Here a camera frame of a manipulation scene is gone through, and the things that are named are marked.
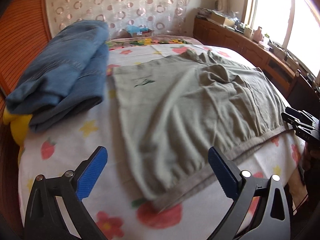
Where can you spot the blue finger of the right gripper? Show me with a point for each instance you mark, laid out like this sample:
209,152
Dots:
291,121
297,113

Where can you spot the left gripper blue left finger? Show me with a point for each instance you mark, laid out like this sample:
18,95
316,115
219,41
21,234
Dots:
87,173

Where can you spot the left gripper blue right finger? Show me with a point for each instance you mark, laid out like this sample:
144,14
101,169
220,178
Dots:
226,172

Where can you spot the grey-green shorts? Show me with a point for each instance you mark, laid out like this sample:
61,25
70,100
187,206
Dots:
174,109

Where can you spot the person's right hand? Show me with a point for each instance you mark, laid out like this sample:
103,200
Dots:
310,152

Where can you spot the long wooden side cabinet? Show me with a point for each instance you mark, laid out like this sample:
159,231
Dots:
211,34

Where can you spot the pink bottle on cabinet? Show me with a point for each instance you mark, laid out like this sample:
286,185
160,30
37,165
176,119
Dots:
257,35

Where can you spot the yellow plush toy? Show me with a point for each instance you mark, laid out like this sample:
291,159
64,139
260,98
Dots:
19,125

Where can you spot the white cup on cabinet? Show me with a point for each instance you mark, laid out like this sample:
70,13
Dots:
248,32

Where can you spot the wooden framed window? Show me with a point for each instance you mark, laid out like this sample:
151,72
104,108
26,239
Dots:
291,24

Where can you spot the folded blue jeans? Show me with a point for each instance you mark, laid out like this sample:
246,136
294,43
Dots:
66,78

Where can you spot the cardboard box on cabinet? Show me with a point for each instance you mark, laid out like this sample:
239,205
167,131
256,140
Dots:
222,19

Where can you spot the floral pink bed blanket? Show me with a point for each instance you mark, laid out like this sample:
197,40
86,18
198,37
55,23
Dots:
121,43

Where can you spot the box with blue bag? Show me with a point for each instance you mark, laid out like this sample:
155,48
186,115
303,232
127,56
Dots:
139,31

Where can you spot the pink circle sheer curtain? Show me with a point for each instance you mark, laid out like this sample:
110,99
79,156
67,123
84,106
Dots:
161,17

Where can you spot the brown louvered wooden wardrobe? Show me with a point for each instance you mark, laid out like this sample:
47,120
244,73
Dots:
24,33

